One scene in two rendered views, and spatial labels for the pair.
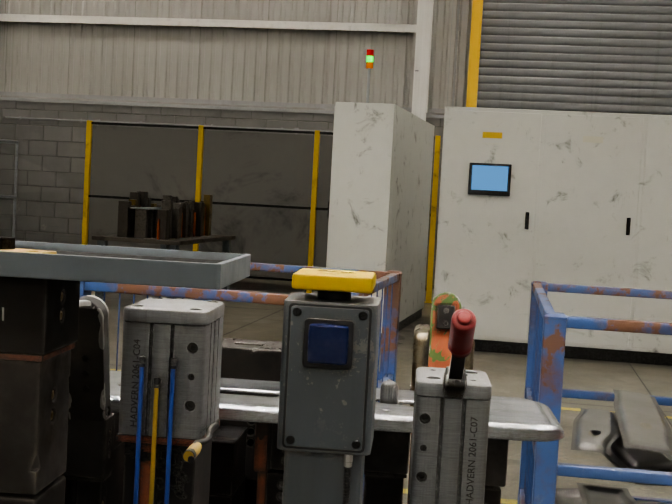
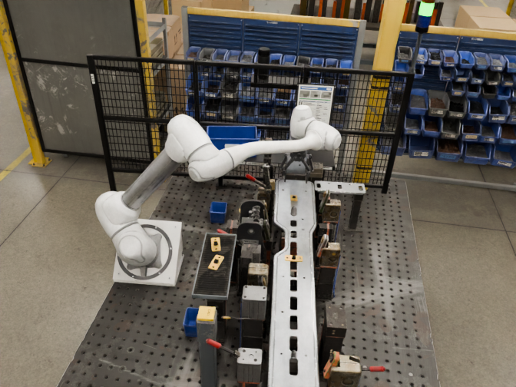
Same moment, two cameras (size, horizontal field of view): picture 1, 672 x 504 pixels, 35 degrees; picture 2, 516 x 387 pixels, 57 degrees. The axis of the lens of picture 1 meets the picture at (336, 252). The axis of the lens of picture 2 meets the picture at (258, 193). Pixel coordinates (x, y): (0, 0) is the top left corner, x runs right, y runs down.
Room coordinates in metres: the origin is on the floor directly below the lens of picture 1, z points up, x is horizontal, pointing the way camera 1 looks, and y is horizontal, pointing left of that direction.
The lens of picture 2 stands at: (0.94, -1.18, 2.55)
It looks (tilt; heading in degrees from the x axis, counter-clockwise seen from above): 36 degrees down; 88
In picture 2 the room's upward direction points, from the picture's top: 2 degrees clockwise
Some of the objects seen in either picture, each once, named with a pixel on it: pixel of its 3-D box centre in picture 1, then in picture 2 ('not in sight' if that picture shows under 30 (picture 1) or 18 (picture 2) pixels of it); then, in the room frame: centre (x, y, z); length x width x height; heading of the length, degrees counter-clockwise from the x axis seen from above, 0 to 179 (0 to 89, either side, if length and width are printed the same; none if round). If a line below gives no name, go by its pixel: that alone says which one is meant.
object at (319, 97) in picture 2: not in sight; (313, 107); (1.36, 1.47, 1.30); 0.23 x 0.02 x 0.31; 176
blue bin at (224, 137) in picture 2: not in sight; (232, 141); (0.86, 1.39, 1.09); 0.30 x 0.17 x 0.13; 2
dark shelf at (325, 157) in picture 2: not in sight; (261, 154); (1.05, 1.37, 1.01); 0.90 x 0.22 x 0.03; 176
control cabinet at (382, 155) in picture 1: (384, 197); not in sight; (10.07, -0.42, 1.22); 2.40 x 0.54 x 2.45; 167
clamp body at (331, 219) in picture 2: not in sight; (329, 226); (1.42, 0.85, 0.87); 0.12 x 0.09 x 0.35; 176
